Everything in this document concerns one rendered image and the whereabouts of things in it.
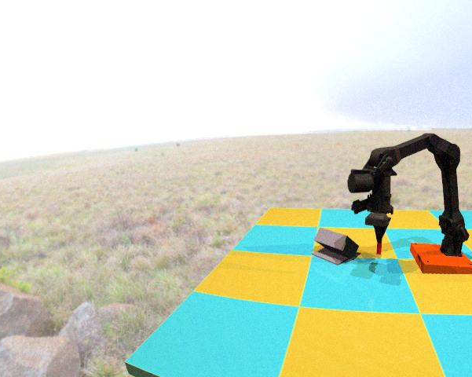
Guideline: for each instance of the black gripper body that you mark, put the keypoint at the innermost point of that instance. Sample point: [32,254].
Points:
[380,206]

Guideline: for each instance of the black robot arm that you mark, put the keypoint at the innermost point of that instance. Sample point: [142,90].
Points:
[447,157]

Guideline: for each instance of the grey sloped panel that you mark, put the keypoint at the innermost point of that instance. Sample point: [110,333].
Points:
[338,248]

